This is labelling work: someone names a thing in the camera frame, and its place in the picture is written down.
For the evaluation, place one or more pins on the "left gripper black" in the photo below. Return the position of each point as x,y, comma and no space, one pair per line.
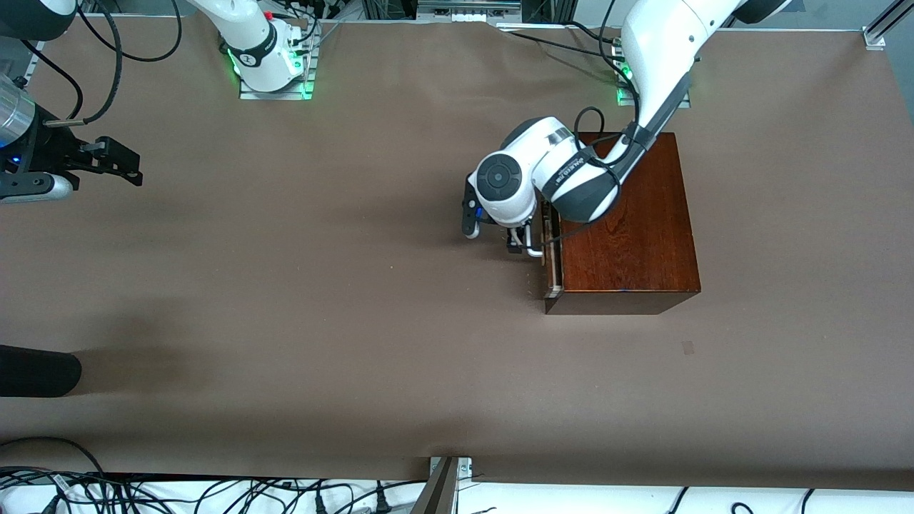
513,246

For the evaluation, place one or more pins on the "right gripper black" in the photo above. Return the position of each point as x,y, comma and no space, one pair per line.
51,151

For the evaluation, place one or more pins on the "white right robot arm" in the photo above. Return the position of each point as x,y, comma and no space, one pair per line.
250,43

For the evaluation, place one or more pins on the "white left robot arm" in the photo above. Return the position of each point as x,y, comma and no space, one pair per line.
664,43

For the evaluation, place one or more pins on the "dark brown wooden box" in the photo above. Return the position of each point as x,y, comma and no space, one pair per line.
643,257

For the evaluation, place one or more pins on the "brown paper table cover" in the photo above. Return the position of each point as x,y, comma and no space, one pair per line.
393,357

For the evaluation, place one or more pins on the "black cylinder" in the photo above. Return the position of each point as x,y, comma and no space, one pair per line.
36,371

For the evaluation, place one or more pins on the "aluminium table edge rail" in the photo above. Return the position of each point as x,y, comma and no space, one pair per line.
885,25
36,53

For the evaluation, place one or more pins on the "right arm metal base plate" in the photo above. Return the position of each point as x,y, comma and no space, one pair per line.
275,94

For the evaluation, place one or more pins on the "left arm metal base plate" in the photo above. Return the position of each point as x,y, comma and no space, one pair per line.
623,97

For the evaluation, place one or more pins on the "aluminium frame structure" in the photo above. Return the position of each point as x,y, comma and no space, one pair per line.
464,8

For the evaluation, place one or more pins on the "aluminium frame post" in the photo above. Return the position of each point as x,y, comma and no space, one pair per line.
441,489

